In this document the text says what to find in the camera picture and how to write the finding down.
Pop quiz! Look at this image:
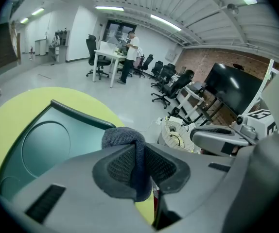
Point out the black office chair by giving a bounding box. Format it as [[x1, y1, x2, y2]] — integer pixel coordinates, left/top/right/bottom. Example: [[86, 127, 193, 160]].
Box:
[[86, 34, 111, 80], [151, 69, 195, 109], [132, 54, 154, 79], [151, 63, 176, 92], [150, 60, 164, 80]]

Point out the grey cabinet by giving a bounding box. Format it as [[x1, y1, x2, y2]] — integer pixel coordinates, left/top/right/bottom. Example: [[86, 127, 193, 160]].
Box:
[[48, 30, 70, 64]]

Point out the white carton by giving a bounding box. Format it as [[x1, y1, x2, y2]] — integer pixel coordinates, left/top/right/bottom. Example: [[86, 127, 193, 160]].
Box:
[[99, 40, 117, 53]]

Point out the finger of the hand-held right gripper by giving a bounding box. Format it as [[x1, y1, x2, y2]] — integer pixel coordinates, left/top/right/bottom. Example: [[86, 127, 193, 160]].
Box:
[[189, 126, 252, 158]]

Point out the yellow-green round tablecloth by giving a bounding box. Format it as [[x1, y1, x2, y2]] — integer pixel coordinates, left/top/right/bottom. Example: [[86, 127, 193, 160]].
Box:
[[0, 86, 155, 225]]

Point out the dark staircase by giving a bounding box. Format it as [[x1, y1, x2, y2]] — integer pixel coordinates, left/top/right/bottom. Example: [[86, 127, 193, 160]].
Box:
[[0, 20, 18, 70]]

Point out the grey pleated basket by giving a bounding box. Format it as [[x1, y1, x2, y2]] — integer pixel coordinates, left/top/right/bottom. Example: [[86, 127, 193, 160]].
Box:
[[160, 116, 196, 152]]

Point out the pink bag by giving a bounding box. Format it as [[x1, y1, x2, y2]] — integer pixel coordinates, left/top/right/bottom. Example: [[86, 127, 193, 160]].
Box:
[[134, 49, 142, 69]]

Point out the large black screen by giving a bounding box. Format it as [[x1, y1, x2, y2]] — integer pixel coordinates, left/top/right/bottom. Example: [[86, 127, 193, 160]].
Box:
[[204, 62, 264, 116]]

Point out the green plastic tray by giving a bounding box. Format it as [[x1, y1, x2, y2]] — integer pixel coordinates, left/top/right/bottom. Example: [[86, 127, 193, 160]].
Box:
[[0, 100, 117, 201]]

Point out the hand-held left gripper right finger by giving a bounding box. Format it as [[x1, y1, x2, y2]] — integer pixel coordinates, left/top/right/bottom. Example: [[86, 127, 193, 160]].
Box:
[[145, 143, 235, 231]]

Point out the white wall panel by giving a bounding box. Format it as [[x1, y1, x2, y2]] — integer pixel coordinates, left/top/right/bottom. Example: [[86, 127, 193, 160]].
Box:
[[165, 49, 176, 62]]

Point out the white office desk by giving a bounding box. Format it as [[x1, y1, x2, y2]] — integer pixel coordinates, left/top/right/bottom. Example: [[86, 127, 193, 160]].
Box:
[[93, 49, 128, 88], [178, 85, 208, 121]]

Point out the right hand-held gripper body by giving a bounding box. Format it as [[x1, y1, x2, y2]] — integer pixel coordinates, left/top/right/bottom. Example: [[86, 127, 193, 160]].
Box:
[[235, 108, 279, 146]]

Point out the black double door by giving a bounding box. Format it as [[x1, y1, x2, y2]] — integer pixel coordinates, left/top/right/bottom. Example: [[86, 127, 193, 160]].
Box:
[[105, 19, 138, 46]]

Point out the dark blue cloth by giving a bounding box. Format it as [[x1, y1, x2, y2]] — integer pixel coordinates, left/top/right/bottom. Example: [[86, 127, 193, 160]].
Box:
[[102, 127, 154, 202]]

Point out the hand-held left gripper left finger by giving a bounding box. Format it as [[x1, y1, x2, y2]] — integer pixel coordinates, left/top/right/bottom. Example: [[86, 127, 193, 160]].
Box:
[[10, 142, 155, 233]]

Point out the long white cable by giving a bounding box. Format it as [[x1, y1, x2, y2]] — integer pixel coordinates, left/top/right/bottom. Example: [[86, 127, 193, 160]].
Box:
[[134, 120, 158, 133]]

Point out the white metal shelf rack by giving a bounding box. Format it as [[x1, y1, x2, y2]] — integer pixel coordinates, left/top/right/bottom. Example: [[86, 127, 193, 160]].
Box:
[[241, 59, 279, 117]]

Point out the ceiling spot lamp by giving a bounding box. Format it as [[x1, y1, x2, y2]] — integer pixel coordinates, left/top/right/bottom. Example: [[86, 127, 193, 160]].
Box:
[[227, 3, 239, 16]]

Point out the white counter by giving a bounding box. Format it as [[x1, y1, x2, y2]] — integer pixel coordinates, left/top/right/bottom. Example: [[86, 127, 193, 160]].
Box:
[[34, 38, 48, 56]]

